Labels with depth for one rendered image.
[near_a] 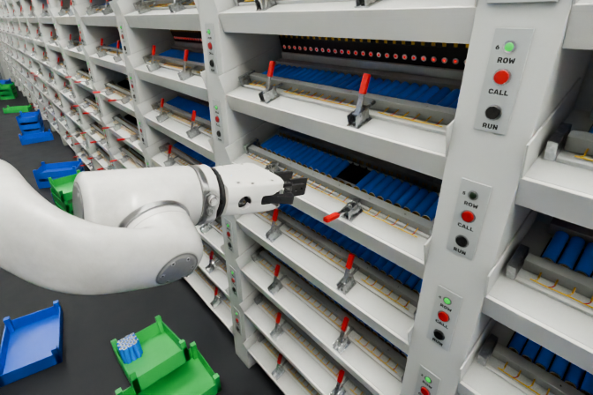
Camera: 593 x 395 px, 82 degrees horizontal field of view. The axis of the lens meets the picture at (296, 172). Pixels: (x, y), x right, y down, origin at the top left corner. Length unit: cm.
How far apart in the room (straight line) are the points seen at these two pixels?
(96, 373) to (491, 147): 159
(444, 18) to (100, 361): 166
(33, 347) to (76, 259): 160
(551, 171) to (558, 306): 20
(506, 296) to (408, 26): 42
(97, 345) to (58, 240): 149
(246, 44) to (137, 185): 62
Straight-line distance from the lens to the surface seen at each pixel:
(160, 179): 44
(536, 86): 48
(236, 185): 47
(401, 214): 67
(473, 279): 60
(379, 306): 80
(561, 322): 61
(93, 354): 180
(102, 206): 41
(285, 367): 140
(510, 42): 48
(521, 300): 61
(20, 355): 195
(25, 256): 38
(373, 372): 94
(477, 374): 75
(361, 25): 60
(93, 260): 36
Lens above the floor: 126
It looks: 24 degrees down
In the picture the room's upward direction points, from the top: straight up
